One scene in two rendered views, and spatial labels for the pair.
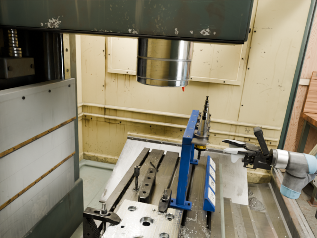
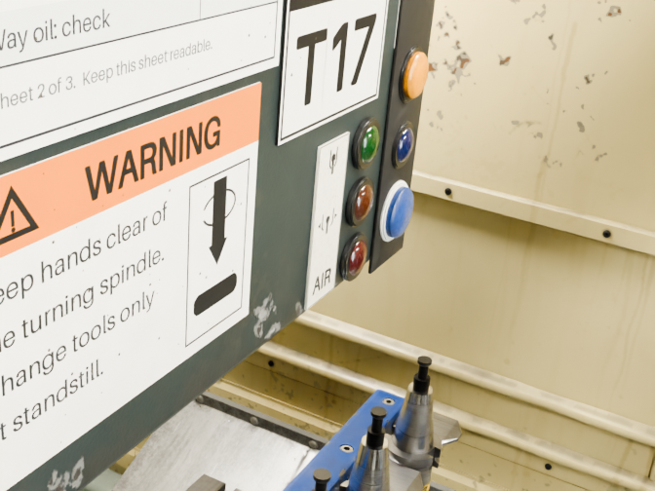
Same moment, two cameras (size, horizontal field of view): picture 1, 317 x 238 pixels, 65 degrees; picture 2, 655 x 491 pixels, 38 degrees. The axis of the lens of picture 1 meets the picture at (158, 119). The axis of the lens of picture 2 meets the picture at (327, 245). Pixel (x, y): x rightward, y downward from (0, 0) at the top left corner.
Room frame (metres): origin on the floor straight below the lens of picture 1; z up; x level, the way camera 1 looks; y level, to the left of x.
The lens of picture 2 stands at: (0.48, -0.36, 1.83)
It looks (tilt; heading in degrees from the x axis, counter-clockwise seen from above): 25 degrees down; 15
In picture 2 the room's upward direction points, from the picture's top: 5 degrees clockwise
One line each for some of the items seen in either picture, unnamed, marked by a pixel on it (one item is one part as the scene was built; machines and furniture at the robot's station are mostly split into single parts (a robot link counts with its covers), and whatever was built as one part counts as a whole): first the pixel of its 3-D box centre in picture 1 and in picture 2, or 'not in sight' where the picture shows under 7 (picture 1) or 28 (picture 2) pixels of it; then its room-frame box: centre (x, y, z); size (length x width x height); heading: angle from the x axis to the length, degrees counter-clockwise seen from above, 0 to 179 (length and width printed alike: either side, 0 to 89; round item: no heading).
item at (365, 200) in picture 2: not in sight; (362, 202); (0.93, -0.26, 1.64); 0.02 x 0.01 x 0.02; 169
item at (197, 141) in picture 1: (200, 141); not in sight; (0.93, -0.18, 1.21); 0.07 x 0.05 x 0.01; 79
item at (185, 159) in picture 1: (183, 175); not in sight; (0.94, -0.12, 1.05); 0.10 x 0.05 x 0.30; 79
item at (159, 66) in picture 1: (163, 62); not in sight; (0.72, 0.00, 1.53); 0.16 x 0.16 x 0.12
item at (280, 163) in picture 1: (278, 158); not in sight; (0.93, -0.50, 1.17); 0.08 x 0.05 x 0.08; 169
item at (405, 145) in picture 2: not in sight; (404, 144); (0.97, -0.27, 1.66); 0.02 x 0.01 x 0.02; 169
